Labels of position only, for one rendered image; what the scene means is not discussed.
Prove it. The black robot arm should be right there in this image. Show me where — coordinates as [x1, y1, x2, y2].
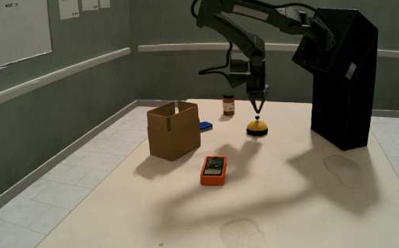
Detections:
[196, 0, 339, 90]

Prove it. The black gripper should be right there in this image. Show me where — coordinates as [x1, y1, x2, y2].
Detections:
[246, 73, 269, 114]

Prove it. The brown cardboard box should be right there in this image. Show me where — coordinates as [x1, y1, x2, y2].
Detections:
[147, 101, 201, 162]

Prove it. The small orange spice jar with black lid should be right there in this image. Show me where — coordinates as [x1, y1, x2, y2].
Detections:
[223, 93, 235, 115]

